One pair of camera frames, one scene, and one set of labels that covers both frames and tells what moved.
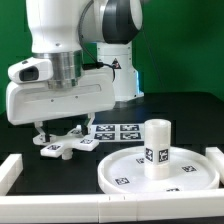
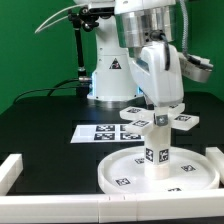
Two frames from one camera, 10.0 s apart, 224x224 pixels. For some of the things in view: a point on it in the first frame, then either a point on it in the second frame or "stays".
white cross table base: [64, 144] -> [143, 118]
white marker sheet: [118, 132] stays
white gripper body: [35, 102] -> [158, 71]
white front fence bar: [169, 206] stays
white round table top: [124, 170] stays
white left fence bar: [10, 170] stays
